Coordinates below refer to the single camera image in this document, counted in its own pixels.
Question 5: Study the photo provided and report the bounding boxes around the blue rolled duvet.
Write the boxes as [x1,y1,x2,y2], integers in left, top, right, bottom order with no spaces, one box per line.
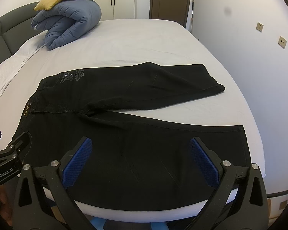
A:
[31,0,102,50]

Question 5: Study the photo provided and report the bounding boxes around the black pants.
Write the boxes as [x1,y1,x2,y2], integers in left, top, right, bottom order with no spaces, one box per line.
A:
[15,62,251,211]

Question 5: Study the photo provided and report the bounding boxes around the beige wall socket near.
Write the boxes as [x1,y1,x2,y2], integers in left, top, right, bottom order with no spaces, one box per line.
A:
[278,36,287,49]

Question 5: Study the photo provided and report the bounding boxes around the grey padded headboard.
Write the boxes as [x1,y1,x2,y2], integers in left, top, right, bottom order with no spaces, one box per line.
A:
[0,2,41,64]

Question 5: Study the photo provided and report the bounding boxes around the brown wooden door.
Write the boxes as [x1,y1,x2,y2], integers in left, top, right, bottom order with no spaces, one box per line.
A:
[149,0,190,26]

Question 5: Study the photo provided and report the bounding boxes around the left hand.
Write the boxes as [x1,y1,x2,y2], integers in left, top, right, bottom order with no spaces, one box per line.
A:
[0,184,13,229]

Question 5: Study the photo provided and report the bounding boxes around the beige wall socket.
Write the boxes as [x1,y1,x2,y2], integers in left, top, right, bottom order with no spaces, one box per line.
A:
[256,22,264,32]
[278,36,287,49]

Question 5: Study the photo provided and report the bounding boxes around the beige wall socket far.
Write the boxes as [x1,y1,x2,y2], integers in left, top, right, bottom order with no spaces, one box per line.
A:
[256,22,264,32]

